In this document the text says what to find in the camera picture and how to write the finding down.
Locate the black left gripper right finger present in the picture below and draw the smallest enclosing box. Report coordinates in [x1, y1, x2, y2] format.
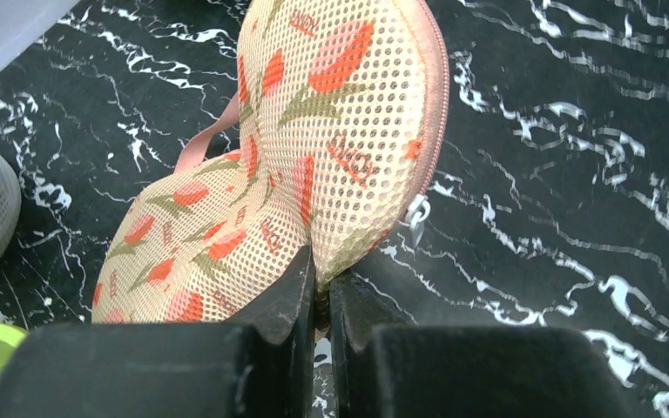
[329, 277, 634, 417]

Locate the floral mesh laundry bag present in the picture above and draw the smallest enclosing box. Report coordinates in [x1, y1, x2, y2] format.
[92, 1, 449, 323]

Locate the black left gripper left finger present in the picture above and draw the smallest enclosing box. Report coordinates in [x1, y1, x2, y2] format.
[0, 246, 315, 417]

